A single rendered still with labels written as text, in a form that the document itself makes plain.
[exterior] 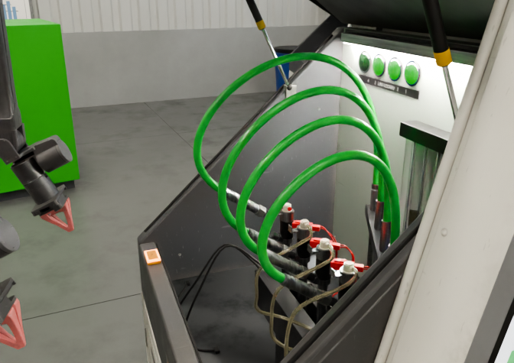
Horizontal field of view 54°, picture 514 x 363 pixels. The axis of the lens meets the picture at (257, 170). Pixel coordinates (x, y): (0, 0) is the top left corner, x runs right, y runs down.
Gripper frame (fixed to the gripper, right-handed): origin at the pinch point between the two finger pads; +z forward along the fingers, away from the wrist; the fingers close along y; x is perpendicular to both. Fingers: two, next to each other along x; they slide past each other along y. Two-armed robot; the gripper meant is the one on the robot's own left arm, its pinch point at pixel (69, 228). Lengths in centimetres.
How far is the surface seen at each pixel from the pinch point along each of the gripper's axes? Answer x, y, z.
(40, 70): 66, 280, -30
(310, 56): -65, -28, -17
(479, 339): -61, -76, 8
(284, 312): -40, -40, 21
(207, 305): -21.9, -13.5, 28.5
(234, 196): -41, -31, -1
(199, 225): -27.4, 0.6, 15.4
